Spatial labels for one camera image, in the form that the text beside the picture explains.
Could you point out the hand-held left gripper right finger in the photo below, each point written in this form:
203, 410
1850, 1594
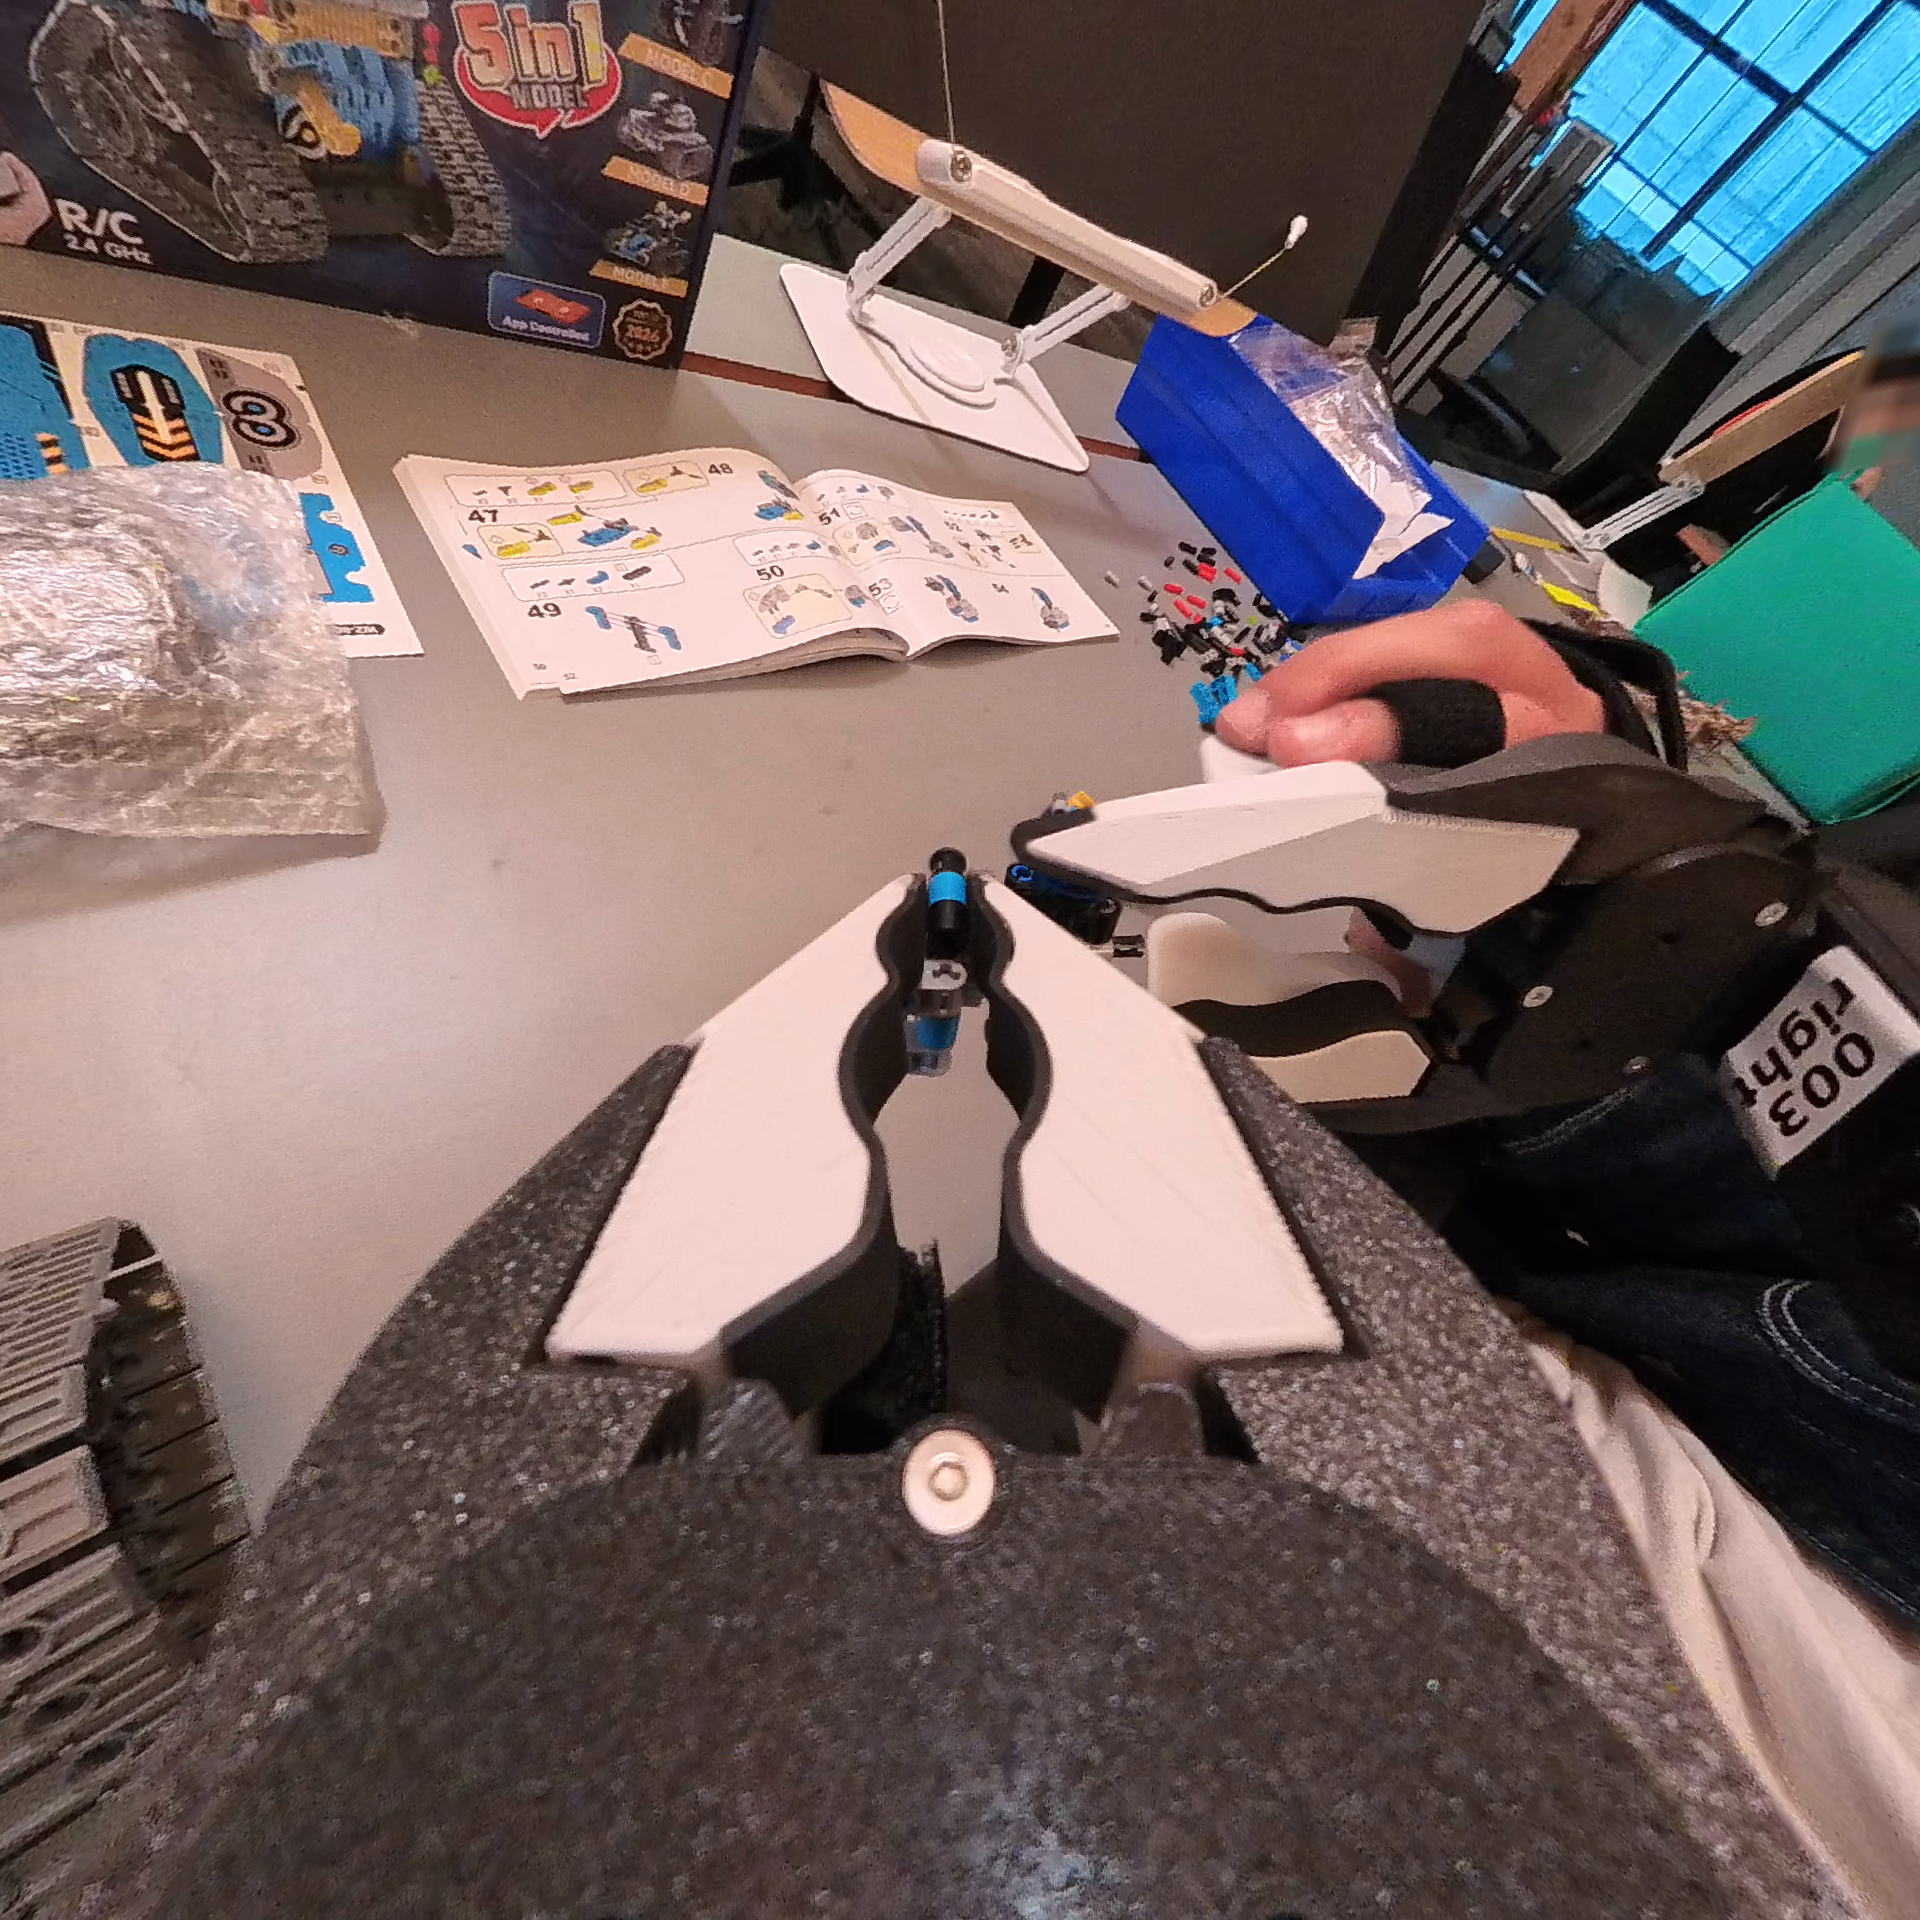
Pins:
1170, 1184

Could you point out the blue sticker sheet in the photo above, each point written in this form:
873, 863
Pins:
166, 399

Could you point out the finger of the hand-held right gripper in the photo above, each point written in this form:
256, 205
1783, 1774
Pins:
1289, 833
1244, 960

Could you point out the tracked toy brick vehicle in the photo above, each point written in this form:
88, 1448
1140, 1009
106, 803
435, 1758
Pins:
90, 1499

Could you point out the black partition panel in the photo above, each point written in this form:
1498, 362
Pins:
1201, 119

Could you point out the green plastic bin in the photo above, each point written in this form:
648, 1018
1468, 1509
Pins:
1800, 662

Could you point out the metal rod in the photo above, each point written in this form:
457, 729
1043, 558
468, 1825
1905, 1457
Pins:
1266, 254

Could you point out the blue plastic bin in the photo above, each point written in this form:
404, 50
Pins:
1244, 464

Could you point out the grey desk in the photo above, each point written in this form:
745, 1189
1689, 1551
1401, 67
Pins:
599, 930

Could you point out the dark blue toy kit box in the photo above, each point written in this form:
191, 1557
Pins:
148, 149

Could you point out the clear plastic bag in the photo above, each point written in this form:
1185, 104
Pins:
148, 674

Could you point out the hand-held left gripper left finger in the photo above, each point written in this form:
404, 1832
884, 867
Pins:
704, 1200

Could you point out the open instruction booklet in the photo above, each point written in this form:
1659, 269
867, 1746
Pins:
674, 570

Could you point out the clear plastic packets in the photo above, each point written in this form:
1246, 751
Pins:
1350, 422

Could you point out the black blue domed brick assembly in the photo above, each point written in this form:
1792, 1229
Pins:
942, 901

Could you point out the pile of loose bricks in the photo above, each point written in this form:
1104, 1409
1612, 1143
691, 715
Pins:
1201, 615

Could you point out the person's right forearm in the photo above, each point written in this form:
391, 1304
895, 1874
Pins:
1622, 1184

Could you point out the person's right hand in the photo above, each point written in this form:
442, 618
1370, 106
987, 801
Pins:
1441, 645

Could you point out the white garment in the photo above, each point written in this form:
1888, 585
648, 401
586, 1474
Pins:
1800, 1725

